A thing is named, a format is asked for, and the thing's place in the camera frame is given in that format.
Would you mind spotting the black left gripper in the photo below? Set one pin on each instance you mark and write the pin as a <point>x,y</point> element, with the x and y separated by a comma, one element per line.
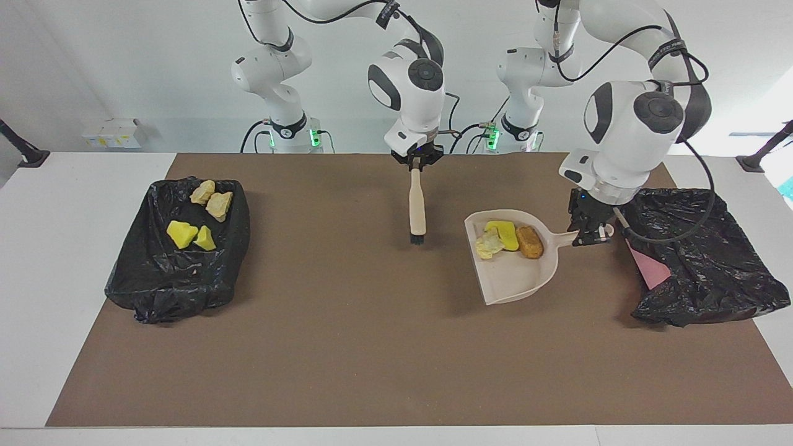
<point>585,203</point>

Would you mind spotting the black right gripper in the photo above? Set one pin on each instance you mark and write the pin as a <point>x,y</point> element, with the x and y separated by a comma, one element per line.
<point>418,153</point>

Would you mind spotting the beige hand brush black bristles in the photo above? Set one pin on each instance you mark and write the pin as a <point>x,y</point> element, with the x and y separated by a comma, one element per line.
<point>418,204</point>

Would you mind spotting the brown cork nugget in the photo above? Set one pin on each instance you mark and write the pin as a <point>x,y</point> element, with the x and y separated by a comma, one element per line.
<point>530,243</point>

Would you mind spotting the notched yellow sponge piece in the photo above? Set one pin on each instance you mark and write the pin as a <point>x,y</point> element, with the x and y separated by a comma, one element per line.
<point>507,234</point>

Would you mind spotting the beige plastic dustpan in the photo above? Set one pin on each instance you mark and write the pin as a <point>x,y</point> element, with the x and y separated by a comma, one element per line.
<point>514,279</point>

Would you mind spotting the pale cream foam chunk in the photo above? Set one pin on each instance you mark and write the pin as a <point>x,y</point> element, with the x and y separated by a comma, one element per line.
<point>488,246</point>

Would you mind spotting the pale beige foam chunk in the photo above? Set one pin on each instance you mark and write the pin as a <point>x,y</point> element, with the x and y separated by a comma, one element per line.
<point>220,205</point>

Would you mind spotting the tan croissant piece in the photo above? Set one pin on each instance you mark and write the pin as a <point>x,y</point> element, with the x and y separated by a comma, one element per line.
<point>202,192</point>

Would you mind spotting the small yellow sponge piece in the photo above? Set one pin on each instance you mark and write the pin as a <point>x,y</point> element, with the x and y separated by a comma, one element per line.
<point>205,240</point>

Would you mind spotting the green topped yellow sponge piece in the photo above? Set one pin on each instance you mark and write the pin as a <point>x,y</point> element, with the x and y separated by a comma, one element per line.
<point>181,235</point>

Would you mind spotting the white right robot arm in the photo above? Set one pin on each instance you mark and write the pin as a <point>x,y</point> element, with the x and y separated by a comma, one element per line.
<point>415,111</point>

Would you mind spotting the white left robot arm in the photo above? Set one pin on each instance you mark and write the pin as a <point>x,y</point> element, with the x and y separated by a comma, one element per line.
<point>626,136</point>

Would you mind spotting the pink bin with black bag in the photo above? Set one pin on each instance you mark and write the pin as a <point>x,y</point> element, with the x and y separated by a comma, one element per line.
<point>712,266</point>

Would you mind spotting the black bag lined bin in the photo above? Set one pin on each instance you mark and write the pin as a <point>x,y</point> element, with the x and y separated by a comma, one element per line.
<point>155,285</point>

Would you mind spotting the brown table mat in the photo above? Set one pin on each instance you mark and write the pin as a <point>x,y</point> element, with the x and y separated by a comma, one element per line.
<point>372,347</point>

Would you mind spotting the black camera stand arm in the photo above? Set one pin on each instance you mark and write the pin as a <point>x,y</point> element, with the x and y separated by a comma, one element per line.
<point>31,158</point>
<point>753,163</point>

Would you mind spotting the white wall socket box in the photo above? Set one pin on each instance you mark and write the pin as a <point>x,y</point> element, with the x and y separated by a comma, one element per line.
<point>114,133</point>

